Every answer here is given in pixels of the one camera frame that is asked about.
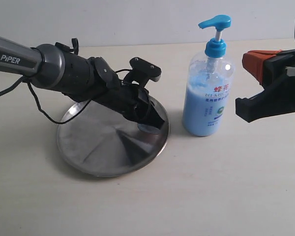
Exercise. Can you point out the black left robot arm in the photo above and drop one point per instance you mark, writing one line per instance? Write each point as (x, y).
(59, 67)

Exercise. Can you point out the round steel plate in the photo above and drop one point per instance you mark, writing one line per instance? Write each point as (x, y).
(100, 142)

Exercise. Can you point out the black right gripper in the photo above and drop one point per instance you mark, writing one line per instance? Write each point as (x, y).
(275, 72)

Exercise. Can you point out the blue pump lotion bottle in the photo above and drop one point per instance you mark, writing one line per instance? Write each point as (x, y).
(209, 81)

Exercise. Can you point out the blue soap blob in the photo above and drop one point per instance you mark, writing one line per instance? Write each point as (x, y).
(149, 129)

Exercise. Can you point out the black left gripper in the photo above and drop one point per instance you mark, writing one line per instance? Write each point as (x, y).
(138, 107)

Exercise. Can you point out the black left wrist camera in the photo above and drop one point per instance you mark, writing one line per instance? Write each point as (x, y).
(142, 71)

